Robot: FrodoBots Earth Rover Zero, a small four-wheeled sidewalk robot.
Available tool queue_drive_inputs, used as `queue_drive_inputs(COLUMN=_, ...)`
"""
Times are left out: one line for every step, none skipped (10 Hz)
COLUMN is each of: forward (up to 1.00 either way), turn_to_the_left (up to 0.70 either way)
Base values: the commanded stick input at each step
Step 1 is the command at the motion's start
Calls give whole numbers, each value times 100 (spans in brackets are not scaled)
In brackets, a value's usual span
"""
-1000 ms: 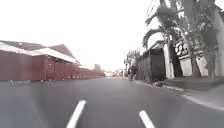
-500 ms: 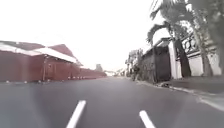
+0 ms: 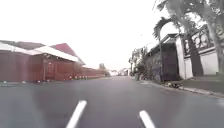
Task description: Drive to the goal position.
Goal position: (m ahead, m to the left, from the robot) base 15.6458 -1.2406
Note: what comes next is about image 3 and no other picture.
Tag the red-brown building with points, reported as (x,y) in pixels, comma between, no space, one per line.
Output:
(26,68)

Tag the dark building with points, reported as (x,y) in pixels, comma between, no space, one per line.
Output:
(168,63)

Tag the white walled building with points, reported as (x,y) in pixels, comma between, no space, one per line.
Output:
(208,61)

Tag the bushes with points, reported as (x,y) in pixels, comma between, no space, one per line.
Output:
(136,63)

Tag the grey asphalt road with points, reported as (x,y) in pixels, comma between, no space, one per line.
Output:
(110,93)

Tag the palm tree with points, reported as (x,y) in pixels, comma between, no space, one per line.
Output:
(160,25)

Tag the tall trees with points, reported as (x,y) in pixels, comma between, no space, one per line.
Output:
(195,56)

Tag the grey pavement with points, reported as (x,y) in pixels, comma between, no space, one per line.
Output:
(203,85)

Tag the robot's own part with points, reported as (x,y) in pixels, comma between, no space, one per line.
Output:
(76,116)
(147,120)

